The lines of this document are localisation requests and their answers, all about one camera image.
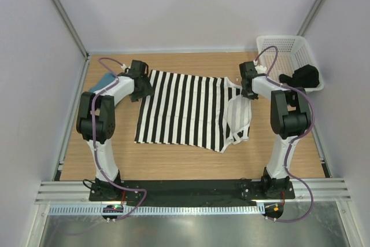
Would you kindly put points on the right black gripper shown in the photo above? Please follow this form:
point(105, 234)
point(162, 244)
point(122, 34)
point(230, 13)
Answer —
point(247, 95)

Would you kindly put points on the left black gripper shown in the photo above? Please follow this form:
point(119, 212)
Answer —
point(147, 91)

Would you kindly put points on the teal tank top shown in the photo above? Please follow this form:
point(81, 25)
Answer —
point(103, 83)

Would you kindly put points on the black white striped tank top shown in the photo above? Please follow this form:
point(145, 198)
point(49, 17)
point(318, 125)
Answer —
point(204, 112)

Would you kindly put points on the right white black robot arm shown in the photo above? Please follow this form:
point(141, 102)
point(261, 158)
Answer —
point(290, 119)

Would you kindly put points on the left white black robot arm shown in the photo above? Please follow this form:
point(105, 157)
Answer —
point(96, 122)

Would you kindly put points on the white plastic basket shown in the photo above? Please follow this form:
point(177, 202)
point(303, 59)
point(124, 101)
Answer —
point(284, 54)

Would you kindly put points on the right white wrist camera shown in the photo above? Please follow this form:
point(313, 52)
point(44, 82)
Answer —
point(259, 68)

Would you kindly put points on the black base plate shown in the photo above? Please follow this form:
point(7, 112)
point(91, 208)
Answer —
point(191, 193)

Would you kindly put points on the white slotted cable duct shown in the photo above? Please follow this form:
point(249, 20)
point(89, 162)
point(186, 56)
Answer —
point(115, 210)

